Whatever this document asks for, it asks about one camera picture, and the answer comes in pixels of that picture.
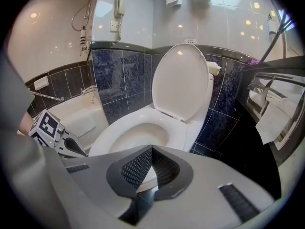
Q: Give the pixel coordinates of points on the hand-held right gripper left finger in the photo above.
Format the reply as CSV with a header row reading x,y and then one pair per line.
x,y
95,173

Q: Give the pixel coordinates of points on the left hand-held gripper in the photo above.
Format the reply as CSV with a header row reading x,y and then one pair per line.
x,y
46,125

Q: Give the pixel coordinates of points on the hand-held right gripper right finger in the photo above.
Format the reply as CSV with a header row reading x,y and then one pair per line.
x,y
202,187

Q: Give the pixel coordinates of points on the white toilet seat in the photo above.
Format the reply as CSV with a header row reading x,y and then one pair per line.
x,y
124,120

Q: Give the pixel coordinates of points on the person's left forearm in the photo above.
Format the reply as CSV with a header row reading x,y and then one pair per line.
x,y
25,125

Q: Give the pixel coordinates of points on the white paper sheet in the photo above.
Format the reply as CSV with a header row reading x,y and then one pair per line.
x,y
274,123

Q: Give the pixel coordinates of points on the chrome toilet paper holder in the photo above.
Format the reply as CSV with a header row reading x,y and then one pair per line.
x,y
295,118

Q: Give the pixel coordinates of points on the white bathtub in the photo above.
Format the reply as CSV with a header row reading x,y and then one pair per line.
x,y
78,118

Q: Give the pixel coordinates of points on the chrome grab bar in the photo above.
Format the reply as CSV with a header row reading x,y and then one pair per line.
x,y
47,96

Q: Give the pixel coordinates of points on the white soap dish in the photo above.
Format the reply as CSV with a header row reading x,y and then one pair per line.
x,y
41,83

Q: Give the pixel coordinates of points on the purple cloth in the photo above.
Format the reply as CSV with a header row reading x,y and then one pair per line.
x,y
252,61

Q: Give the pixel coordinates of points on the black tripod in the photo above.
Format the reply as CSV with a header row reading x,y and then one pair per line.
x,y
274,41

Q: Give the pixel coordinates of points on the white phone wall plate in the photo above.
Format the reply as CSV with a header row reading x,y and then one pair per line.
x,y
113,25

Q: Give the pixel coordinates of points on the small wall switch plate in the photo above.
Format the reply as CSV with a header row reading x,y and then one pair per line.
x,y
190,41

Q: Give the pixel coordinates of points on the beige wall telephone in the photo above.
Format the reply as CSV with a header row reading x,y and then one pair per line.
x,y
119,7

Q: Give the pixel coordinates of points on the white bottle in wall holder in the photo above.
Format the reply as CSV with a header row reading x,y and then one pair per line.
x,y
271,26

